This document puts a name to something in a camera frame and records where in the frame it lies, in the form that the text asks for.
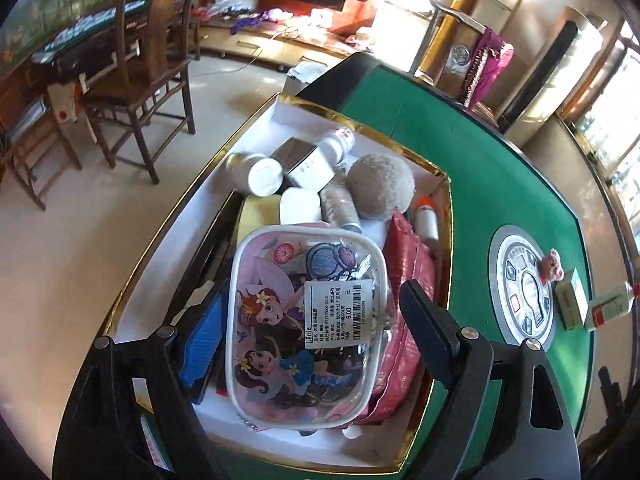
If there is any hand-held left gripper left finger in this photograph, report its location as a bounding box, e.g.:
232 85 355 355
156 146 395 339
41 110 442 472
52 279 232 480

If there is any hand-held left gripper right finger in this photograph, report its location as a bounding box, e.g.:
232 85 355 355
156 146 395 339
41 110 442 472
399 279 581 480

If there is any red foil packet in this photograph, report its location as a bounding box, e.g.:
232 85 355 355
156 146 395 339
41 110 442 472
350 210 438 423

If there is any pink cartoon zip pouch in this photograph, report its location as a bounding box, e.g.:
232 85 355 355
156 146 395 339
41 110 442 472
224 222 388 433

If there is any blue white medicine box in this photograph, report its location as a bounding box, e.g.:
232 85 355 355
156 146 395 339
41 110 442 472
269 139 337 192

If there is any gold-rimmed white box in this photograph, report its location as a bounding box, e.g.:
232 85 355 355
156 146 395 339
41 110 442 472
62 92 453 476

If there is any round table control panel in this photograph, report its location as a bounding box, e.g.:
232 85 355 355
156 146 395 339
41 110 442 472
487 225 556 353

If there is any small bottle with orange cap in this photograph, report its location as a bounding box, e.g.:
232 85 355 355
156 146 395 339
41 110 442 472
414 196 441 241

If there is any yellow flat box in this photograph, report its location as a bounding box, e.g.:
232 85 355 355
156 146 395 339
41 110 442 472
235 194 283 266

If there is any pink plush toy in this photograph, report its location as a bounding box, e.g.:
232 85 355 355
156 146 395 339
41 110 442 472
537 249 565 282

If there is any cream medicine box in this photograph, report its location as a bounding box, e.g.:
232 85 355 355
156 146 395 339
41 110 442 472
555 267 588 332

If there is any white plush ball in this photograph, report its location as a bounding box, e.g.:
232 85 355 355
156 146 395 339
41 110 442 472
346 154 417 222

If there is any white hand cream tube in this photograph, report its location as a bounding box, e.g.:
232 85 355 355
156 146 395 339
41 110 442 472
320 182 363 233

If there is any white pill bottle green label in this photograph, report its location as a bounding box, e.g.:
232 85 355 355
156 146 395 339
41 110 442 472
225 152 285 197

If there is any white bottle with red cap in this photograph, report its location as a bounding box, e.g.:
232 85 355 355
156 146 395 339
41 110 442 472
585 282 640 332

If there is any white pill bottle red label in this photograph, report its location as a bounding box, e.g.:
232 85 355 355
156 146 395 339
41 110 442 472
317 129 356 166

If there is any low wooden chair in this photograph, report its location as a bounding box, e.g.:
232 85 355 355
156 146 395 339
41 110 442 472
0 110 83 211

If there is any tall-backed wooden chair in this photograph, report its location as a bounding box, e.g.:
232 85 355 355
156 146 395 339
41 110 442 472
80 0 211 186

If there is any standing air conditioner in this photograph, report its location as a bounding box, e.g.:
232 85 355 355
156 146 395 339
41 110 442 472
500 7 608 146

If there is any white paper bag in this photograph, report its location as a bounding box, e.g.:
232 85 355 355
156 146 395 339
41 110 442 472
47 82 83 125

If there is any wooden framed window row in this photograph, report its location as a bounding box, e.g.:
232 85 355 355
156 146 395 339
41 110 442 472
575 25 640 246

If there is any purple fringed cloth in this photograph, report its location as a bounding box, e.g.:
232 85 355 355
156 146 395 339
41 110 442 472
464 27 515 108

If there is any wooden chair with round emblem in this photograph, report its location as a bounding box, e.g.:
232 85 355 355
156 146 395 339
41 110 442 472
415 0 516 116

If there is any white sheet on floor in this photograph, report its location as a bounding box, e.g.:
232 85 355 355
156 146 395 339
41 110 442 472
286 60 328 85

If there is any wooden television cabinet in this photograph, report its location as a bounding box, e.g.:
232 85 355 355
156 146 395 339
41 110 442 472
200 5 361 73

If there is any dark mahjong table with tiles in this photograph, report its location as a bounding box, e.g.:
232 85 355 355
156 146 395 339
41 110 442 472
30 0 151 81

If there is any large flower painting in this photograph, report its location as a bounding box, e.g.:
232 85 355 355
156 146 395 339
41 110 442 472
0 0 121 66

